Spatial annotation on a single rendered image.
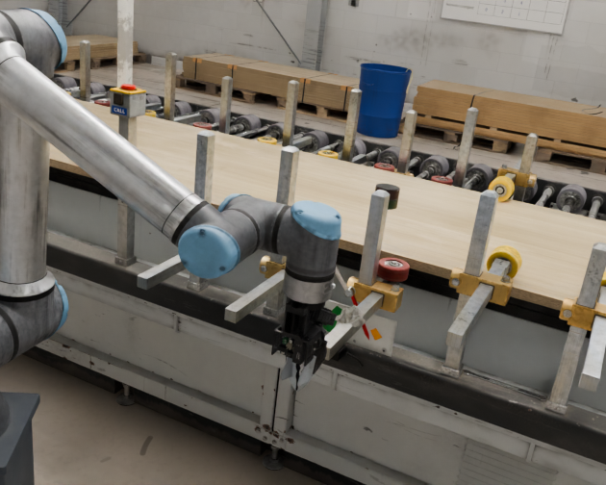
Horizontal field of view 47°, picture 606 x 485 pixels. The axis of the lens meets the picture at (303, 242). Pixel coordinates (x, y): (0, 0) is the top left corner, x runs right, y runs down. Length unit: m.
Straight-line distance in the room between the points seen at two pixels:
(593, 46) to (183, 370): 6.98
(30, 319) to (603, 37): 7.72
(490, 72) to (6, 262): 7.72
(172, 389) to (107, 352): 0.32
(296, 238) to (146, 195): 0.26
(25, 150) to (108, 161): 0.33
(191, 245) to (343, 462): 1.32
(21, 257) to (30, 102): 0.43
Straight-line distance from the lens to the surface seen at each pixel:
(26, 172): 1.50
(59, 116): 1.23
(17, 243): 1.56
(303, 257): 1.20
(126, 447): 2.55
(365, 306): 1.64
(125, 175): 1.17
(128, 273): 2.11
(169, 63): 3.25
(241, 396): 2.41
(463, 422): 1.84
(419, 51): 9.04
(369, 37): 9.24
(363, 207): 2.20
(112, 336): 2.66
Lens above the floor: 1.58
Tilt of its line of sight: 21 degrees down
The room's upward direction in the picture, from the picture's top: 7 degrees clockwise
